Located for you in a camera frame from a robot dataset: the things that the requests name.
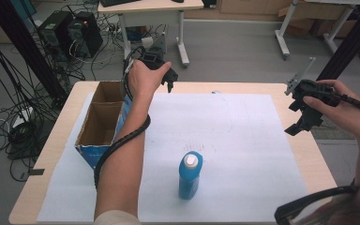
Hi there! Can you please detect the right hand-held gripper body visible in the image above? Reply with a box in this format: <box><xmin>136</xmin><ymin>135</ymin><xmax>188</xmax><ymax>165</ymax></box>
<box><xmin>283</xmin><ymin>56</ymin><xmax>341</xmax><ymax>131</ymax></box>

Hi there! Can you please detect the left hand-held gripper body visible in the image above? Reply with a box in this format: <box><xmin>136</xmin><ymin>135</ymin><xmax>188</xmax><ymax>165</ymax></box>
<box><xmin>123</xmin><ymin>32</ymin><xmax>179</xmax><ymax>87</ymax></box>

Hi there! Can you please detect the blue cardboard box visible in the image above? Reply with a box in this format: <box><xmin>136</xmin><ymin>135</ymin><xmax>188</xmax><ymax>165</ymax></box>
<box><xmin>74</xmin><ymin>81</ymin><xmax>134</xmax><ymax>171</ymax></box>

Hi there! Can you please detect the blue bottle with white cap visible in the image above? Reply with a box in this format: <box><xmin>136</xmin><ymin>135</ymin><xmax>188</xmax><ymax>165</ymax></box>
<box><xmin>178</xmin><ymin>151</ymin><xmax>204</xmax><ymax>201</ymax></box>

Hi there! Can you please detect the person's left hand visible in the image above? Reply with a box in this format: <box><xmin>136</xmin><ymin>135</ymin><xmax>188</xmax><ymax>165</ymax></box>
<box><xmin>127</xmin><ymin>59</ymin><xmax>173</xmax><ymax>100</ymax></box>

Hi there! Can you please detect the person's right hand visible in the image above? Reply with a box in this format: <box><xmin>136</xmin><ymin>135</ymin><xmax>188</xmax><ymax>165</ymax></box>
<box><xmin>303</xmin><ymin>79</ymin><xmax>360</xmax><ymax>143</ymax></box>

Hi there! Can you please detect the white-legged wooden desk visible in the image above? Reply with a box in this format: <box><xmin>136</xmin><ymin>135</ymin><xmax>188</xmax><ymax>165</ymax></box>
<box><xmin>97</xmin><ymin>0</ymin><xmax>204</xmax><ymax>68</ymax></box>

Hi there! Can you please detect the black keyboard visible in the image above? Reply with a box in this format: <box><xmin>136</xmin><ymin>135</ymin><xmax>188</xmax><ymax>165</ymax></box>
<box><xmin>99</xmin><ymin>0</ymin><xmax>143</xmax><ymax>8</ymax></box>

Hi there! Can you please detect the black metal stand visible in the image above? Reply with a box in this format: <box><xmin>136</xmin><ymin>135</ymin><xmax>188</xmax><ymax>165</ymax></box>
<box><xmin>316</xmin><ymin>0</ymin><xmax>360</xmax><ymax>82</ymax></box>
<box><xmin>0</xmin><ymin>0</ymin><xmax>69</xmax><ymax>109</ymax></box>

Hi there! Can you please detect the black computer tower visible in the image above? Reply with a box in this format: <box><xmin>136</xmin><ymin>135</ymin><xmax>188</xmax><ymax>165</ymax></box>
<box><xmin>67</xmin><ymin>11</ymin><xmax>104</xmax><ymax>59</ymax></box>
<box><xmin>37</xmin><ymin>10</ymin><xmax>75</xmax><ymax>62</ymax></box>

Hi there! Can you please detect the white paper sheet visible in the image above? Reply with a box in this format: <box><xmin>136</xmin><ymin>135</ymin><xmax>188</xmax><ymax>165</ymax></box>
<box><xmin>36</xmin><ymin>91</ymin><xmax>309</xmax><ymax>223</ymax></box>

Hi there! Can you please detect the beige sleeve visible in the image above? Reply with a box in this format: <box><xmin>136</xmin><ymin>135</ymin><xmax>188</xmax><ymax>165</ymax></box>
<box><xmin>93</xmin><ymin>209</ymin><xmax>143</xmax><ymax>225</ymax></box>

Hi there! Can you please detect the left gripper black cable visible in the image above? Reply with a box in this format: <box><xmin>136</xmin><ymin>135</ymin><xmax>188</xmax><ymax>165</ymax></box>
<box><xmin>94</xmin><ymin>113</ymin><xmax>152</xmax><ymax>190</ymax></box>

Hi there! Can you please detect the tangle of floor cables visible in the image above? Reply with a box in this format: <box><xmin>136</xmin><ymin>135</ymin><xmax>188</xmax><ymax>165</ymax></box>
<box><xmin>0</xmin><ymin>18</ymin><xmax>88</xmax><ymax>183</ymax></box>

